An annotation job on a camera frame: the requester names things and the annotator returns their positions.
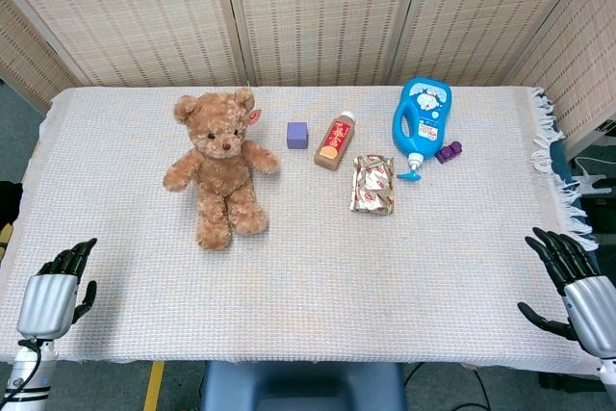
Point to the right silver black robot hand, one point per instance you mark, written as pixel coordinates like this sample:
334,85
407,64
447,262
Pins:
584,302

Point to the brown plush teddy bear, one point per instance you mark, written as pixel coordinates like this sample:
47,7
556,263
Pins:
221,165

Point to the blue pump dispenser bottle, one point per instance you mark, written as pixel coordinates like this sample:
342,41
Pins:
421,122

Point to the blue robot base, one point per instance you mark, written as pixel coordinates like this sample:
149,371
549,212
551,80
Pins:
303,387

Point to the gold foil snack packet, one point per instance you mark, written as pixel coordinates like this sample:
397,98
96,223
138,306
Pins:
373,185

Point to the purple toy building brick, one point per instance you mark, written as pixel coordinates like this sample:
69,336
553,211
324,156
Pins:
449,151

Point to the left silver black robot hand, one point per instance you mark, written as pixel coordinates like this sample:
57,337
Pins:
48,302

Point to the brown juice bottle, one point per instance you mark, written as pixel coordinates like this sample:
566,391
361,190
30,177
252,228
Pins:
334,141

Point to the purple foam cube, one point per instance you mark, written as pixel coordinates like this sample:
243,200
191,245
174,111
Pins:
297,135

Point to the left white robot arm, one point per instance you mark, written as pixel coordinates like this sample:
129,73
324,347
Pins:
26,372

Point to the woven folding screen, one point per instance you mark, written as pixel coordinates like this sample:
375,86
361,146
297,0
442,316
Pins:
313,11

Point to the white woven tablecloth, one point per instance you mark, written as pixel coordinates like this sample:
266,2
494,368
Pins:
289,276

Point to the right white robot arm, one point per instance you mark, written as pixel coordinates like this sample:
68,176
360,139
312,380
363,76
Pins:
607,375

